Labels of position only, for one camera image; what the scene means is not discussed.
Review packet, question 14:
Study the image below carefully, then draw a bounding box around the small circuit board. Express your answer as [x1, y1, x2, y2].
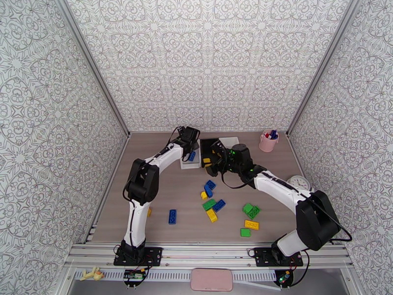
[274, 269, 294, 287]
[122, 269, 147, 287]

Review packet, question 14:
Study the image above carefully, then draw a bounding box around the pink rectangular pad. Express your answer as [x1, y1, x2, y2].
[190, 268, 234, 293]

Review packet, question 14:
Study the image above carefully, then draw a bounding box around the white plastic bin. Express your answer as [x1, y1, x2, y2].
[180, 140, 202, 170]
[218, 137, 241, 148]

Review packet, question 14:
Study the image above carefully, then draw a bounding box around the pink bucket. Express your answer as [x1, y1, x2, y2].
[258, 130, 280, 152]

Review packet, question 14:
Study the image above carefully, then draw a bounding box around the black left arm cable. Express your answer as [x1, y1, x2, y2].
[122, 126, 186, 201]

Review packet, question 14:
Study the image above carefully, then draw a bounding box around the yellow duck toy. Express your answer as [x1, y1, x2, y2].
[81, 266, 105, 281]

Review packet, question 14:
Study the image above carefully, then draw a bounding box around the aluminium front rail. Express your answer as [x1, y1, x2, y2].
[66, 241, 354, 268]

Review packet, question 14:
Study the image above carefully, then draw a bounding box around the white slotted cable duct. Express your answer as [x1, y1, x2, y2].
[73, 270, 279, 283]

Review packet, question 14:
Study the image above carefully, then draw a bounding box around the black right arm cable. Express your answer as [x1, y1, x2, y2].
[220, 173, 353, 242]

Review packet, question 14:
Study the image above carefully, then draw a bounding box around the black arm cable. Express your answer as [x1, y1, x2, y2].
[220, 173, 353, 242]
[122, 126, 186, 201]

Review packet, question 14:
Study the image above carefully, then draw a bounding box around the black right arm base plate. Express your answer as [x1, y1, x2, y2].
[254, 246, 304, 267]

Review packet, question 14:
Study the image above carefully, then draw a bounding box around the black plastic bin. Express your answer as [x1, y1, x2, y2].
[199, 138, 223, 168]

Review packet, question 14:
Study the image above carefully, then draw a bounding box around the aluminium table side rail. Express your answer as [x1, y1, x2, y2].
[286, 132, 308, 178]
[83, 132, 131, 242]

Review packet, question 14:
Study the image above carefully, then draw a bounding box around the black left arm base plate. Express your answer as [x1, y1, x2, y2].
[113, 246, 163, 267]

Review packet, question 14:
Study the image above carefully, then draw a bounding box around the white round clock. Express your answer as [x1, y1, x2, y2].
[286, 175, 314, 193]

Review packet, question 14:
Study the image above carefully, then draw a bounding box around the aluminium frame post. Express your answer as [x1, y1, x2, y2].
[286, 0, 362, 137]
[54, 0, 131, 137]

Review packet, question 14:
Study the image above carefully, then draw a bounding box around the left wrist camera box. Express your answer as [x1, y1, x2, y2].
[183, 126, 201, 142]

